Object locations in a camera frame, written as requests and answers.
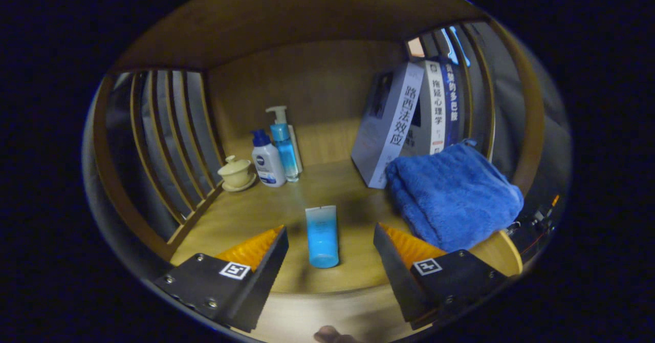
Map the dark blue spine book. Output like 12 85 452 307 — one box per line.
440 59 467 149

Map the blue pump bottle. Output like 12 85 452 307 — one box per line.
265 105 300 182

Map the blue cosmetic tube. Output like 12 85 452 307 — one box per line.
305 205 340 269

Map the white spine book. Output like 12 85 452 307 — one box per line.
412 60 447 157

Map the grey leaning book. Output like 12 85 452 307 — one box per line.
351 61 425 189

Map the cream lidded teacup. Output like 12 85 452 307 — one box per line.
217 155 258 192

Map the wooden cabinet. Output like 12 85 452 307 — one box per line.
84 0 545 282

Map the wooden countertop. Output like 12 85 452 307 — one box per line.
169 159 523 295

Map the black device with orange clip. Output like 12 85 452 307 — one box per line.
507 194 561 251

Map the blue folded towel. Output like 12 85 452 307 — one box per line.
385 139 525 253

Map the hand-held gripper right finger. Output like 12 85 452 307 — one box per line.
373 223 510 331

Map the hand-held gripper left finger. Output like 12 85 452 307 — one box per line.
154 225 290 333

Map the white bottle with blue cap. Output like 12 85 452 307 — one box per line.
250 129 287 188

